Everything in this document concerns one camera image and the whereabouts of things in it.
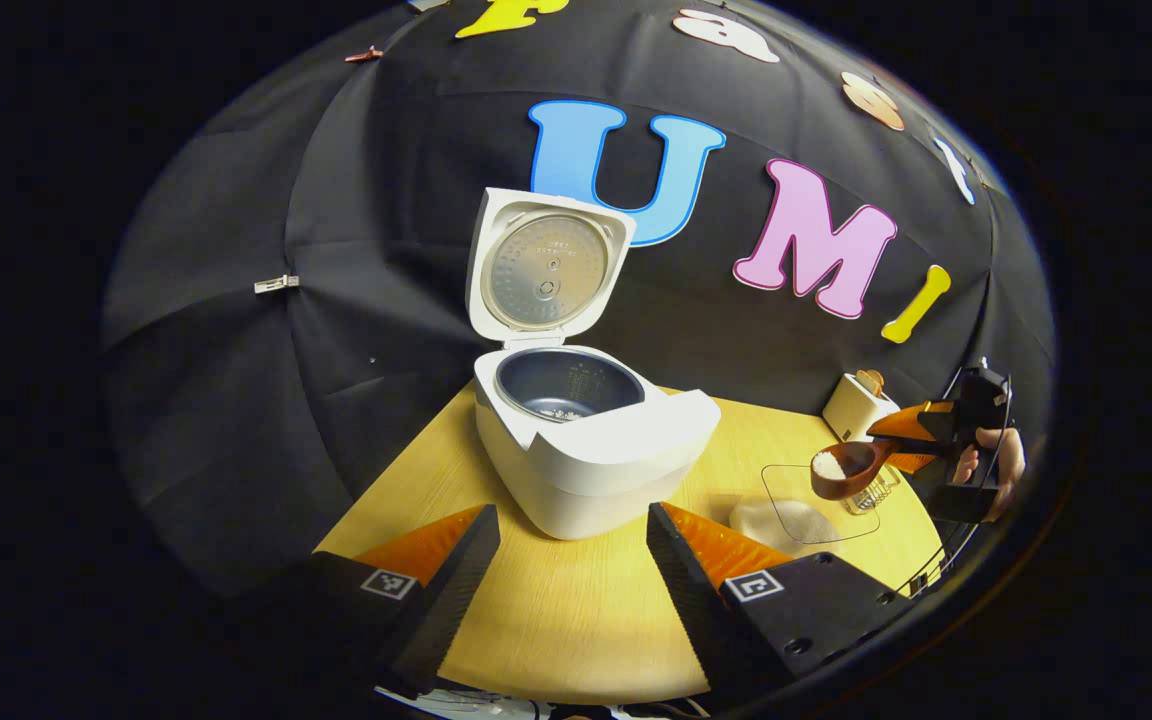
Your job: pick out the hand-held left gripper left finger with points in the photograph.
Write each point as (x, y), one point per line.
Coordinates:
(456, 600)

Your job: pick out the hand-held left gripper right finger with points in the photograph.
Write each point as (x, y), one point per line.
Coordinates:
(691, 600)

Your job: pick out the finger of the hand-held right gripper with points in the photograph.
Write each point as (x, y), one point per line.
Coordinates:
(916, 462)
(921, 422)

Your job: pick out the brown wooden spoon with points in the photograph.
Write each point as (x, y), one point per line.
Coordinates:
(861, 475)

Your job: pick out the white rice spoonful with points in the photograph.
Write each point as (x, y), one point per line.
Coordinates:
(828, 464)

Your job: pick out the white rice cooker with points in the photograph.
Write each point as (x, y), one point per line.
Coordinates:
(596, 470)

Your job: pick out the white rice grains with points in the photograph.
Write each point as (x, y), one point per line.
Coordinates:
(568, 412)

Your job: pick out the clear plastic rice box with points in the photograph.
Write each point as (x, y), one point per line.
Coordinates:
(816, 515)

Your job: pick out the brown bread slice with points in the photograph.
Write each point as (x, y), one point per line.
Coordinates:
(871, 381)

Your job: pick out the white toaster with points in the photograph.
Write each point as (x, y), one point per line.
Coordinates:
(851, 410)

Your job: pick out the white cloth clip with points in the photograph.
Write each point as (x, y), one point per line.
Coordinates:
(276, 284)

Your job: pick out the black backdrop cloth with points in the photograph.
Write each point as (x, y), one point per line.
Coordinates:
(336, 200)

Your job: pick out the brown cloth clip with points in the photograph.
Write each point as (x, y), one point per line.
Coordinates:
(364, 54)

